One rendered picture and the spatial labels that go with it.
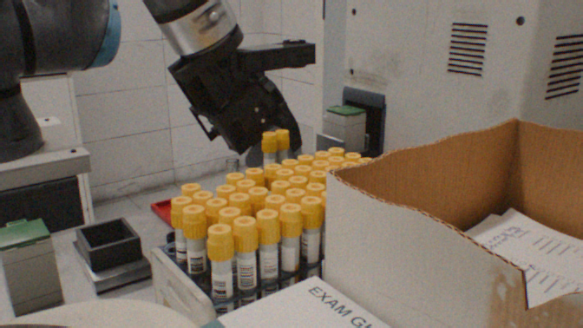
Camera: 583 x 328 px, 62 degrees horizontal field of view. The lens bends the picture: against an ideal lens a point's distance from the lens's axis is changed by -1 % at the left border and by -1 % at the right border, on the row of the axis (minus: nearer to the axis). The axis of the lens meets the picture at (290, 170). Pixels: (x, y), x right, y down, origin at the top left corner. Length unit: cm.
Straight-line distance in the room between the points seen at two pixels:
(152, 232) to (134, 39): 233
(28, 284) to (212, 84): 26
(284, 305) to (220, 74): 29
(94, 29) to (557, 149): 63
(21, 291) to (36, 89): 168
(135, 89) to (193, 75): 238
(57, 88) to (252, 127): 163
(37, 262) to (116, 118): 244
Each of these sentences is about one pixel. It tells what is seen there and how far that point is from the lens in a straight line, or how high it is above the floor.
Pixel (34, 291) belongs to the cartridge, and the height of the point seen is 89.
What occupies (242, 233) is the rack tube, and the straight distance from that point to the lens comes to 32.
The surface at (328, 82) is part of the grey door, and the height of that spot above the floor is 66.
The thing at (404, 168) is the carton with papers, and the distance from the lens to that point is 38.
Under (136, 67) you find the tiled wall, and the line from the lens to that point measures 288.
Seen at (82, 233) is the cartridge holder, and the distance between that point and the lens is 53.
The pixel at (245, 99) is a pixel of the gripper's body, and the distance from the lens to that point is 53.
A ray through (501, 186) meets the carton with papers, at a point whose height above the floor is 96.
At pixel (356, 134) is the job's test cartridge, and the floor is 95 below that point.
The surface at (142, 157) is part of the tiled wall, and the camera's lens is 299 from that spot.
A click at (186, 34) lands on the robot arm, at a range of 50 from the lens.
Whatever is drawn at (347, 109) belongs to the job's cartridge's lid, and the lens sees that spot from 67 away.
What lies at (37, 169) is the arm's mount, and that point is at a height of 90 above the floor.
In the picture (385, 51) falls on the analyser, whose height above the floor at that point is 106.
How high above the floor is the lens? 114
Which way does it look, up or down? 20 degrees down
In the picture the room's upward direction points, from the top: straight up
